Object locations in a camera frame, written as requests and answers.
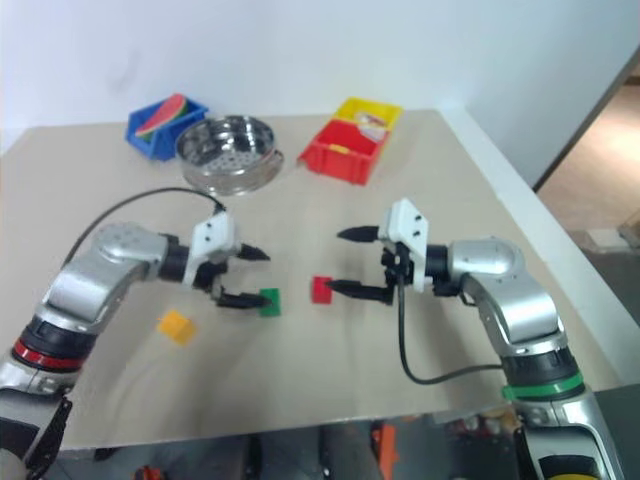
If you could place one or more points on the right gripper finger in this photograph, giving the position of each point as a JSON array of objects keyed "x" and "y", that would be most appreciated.
[
  {"x": 360, "y": 291},
  {"x": 361, "y": 234}
]

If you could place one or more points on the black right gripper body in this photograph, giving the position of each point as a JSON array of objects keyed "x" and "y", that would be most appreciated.
[{"x": 395, "y": 260}]

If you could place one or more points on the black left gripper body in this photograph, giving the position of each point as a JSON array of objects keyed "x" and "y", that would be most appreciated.
[{"x": 206, "y": 277}]

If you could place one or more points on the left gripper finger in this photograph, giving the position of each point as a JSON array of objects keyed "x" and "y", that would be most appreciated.
[
  {"x": 242, "y": 301},
  {"x": 251, "y": 252}
]

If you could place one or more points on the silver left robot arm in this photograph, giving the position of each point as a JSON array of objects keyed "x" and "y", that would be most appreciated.
[{"x": 95, "y": 275}]

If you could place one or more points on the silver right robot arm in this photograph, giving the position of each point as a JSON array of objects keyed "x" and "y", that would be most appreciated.
[{"x": 520, "y": 300}]

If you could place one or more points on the green cube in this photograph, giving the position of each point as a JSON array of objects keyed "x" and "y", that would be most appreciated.
[{"x": 272, "y": 302}]

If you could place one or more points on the red cube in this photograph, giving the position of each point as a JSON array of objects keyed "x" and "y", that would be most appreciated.
[{"x": 320, "y": 291}]

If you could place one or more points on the yellow cube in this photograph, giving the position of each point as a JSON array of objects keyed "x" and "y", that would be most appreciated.
[{"x": 175, "y": 326}]

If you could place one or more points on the red plastic bin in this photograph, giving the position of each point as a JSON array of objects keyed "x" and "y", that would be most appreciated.
[{"x": 340, "y": 160}]

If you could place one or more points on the small yellow item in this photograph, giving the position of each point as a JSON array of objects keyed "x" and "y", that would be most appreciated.
[{"x": 339, "y": 148}]

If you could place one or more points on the steel steamer basket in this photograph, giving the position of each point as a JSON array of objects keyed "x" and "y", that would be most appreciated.
[{"x": 227, "y": 160}]

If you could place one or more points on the white red printed packet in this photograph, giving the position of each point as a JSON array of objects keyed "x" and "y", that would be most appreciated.
[{"x": 372, "y": 125}]

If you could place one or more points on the yellow plastic bin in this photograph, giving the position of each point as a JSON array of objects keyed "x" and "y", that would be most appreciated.
[{"x": 385, "y": 112}]

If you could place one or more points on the blue plastic bin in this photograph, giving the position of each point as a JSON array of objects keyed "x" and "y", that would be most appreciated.
[{"x": 150, "y": 140}]

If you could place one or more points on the orange black object under table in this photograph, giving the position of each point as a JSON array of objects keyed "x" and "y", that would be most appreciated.
[
  {"x": 386, "y": 450},
  {"x": 150, "y": 472}
]

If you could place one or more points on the toy watermelon slice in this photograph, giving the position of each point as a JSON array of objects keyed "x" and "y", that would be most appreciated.
[{"x": 162, "y": 115}]

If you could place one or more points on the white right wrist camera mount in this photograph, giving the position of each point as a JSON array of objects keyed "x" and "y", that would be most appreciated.
[{"x": 407, "y": 222}]

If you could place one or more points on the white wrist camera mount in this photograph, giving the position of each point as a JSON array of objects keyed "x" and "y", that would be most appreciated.
[
  {"x": 407, "y": 222},
  {"x": 212, "y": 235}
]

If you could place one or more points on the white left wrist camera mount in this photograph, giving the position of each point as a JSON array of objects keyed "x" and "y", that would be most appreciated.
[{"x": 212, "y": 235}]

